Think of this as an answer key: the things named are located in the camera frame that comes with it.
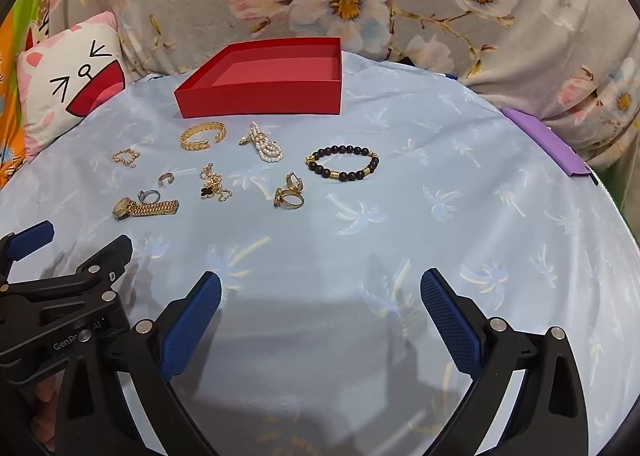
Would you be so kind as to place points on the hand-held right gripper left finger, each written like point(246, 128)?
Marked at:
point(192, 321)

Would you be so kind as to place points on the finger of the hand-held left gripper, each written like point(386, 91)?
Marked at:
point(107, 258)
point(30, 238)

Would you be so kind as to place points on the gold wrist watch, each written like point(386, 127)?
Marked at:
point(122, 208)

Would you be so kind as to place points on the red cardboard box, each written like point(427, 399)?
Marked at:
point(260, 96)

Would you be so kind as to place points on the white cat face pillow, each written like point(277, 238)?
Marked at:
point(75, 66)

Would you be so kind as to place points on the light blue palm-print sheet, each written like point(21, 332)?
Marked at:
point(450, 236)

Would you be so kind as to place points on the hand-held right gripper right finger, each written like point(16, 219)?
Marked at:
point(450, 321)

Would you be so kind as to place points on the person's left hand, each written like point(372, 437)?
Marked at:
point(44, 416)

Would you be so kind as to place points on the purple flat case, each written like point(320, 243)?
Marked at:
point(550, 141)

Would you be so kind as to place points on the orange and green cloth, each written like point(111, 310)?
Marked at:
point(10, 86)

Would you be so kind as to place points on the grey floral fleece blanket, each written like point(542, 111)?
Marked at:
point(450, 31)

